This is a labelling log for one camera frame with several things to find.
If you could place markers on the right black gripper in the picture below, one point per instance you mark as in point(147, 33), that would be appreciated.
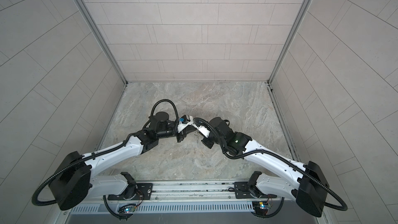
point(205, 141)

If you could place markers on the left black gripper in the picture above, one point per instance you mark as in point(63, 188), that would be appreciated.
point(182, 136)

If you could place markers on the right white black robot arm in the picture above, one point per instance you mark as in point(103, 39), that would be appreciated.
point(304, 183)

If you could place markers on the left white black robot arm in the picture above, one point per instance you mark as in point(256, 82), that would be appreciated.
point(78, 176)

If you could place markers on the right circuit board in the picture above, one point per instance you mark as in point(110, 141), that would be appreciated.
point(261, 208)

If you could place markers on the circuit board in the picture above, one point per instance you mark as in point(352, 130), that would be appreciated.
point(261, 208)
point(127, 209)

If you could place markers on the perforated vent strip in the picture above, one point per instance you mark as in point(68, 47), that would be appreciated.
point(171, 207)

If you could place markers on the left circuit board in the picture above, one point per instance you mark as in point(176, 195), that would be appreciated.
point(127, 209)

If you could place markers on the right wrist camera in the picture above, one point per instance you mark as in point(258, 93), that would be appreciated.
point(202, 129)

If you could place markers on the aluminium mounting rail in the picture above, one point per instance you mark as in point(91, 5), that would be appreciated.
point(193, 190)

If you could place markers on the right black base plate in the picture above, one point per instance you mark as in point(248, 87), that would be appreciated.
point(242, 190)

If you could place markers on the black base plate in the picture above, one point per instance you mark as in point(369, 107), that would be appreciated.
point(242, 190)
point(140, 192)

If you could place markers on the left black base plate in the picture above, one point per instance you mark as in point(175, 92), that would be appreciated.
point(140, 192)

